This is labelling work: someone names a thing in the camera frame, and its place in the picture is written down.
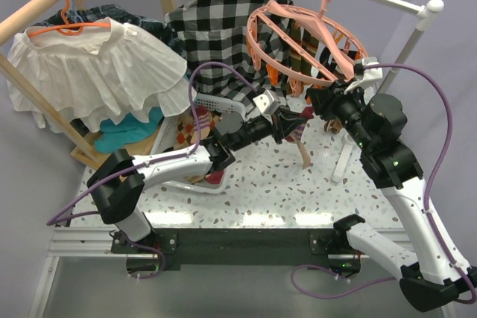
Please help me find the pink round clip hanger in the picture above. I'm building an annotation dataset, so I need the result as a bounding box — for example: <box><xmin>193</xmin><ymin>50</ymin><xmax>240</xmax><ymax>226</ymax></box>
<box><xmin>246</xmin><ymin>0</ymin><xmax>368</xmax><ymax>98</ymax></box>

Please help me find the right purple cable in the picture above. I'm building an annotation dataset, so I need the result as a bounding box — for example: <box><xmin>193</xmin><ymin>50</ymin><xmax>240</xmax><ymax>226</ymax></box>
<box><xmin>290</xmin><ymin>63</ymin><xmax>477</xmax><ymax>303</ymax></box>

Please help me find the white ruffled blouse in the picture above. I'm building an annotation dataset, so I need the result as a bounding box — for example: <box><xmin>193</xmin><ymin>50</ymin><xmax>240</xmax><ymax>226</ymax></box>
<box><xmin>7</xmin><ymin>18</ymin><xmax>189</xmax><ymax>132</ymax></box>

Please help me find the black white checked shirt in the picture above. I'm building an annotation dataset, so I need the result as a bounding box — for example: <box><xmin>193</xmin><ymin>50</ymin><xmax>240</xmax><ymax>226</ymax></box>
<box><xmin>165</xmin><ymin>0</ymin><xmax>294</xmax><ymax>110</ymax></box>

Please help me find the argyle orange brown sock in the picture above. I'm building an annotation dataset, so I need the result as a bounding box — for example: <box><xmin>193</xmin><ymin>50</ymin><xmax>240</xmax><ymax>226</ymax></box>
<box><xmin>173</xmin><ymin>115</ymin><xmax>200</xmax><ymax>150</ymax></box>

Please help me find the white rack foot bracket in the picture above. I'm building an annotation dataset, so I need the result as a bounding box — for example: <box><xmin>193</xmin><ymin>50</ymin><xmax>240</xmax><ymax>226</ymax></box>
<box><xmin>332</xmin><ymin>134</ymin><xmax>356</xmax><ymax>183</ymax></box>

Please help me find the olive striped hanging sock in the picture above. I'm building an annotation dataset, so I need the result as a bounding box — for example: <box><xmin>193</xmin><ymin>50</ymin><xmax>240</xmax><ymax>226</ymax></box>
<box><xmin>290</xmin><ymin>21</ymin><xmax>319</xmax><ymax>76</ymax></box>

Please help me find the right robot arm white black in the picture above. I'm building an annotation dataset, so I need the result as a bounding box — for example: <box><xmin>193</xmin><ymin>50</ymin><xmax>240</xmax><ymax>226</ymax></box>
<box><xmin>306</xmin><ymin>83</ymin><xmax>476</xmax><ymax>312</ymax></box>

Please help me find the metal clothes rail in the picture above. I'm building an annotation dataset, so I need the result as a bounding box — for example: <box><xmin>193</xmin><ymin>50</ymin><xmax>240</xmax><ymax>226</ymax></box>
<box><xmin>370</xmin><ymin>0</ymin><xmax>444</xmax><ymax>64</ymax></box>

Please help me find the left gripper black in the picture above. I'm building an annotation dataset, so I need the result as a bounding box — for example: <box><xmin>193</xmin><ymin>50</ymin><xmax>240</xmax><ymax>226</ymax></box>
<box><xmin>230</xmin><ymin>106</ymin><xmax>306</xmax><ymax>152</ymax></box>

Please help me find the dark patterned garment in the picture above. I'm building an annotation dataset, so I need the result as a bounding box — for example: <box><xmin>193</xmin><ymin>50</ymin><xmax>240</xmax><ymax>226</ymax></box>
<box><xmin>24</xmin><ymin>4</ymin><xmax>184</xmax><ymax>57</ymax></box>

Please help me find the white laundry basket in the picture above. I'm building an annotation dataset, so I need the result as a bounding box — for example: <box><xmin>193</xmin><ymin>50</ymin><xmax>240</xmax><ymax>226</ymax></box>
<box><xmin>150</xmin><ymin>94</ymin><xmax>246</xmax><ymax>194</ymax></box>

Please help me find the teal cloth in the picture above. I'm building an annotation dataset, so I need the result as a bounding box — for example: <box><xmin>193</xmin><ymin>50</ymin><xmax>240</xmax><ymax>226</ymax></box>
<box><xmin>94</xmin><ymin>107</ymin><xmax>164</xmax><ymax>154</ymax></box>

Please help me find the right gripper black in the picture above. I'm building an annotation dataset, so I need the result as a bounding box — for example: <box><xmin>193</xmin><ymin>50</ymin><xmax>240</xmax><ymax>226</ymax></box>
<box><xmin>306</xmin><ymin>77</ymin><xmax>373</xmax><ymax>150</ymax></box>

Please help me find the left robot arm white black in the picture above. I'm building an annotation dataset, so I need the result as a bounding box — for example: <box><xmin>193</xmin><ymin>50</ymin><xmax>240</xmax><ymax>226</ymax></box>
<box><xmin>87</xmin><ymin>106</ymin><xmax>313</xmax><ymax>252</ymax></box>

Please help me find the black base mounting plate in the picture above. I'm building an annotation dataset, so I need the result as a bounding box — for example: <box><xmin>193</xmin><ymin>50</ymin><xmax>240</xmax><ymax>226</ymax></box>
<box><xmin>110</xmin><ymin>227</ymin><xmax>361</xmax><ymax>273</ymax></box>

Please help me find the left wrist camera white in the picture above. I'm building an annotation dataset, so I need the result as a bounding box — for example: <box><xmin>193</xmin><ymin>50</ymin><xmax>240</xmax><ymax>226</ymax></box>
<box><xmin>253</xmin><ymin>89</ymin><xmax>281</xmax><ymax>115</ymax></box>

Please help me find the orange clothes hanger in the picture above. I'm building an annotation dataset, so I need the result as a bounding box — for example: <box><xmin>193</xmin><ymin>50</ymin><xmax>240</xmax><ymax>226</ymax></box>
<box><xmin>27</xmin><ymin>0</ymin><xmax>111</xmax><ymax>38</ymax></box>

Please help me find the brown white striped sock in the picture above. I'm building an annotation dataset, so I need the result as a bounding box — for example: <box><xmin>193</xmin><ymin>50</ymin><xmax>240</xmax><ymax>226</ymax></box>
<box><xmin>318</xmin><ymin>39</ymin><xmax>358</xmax><ymax>80</ymax></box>

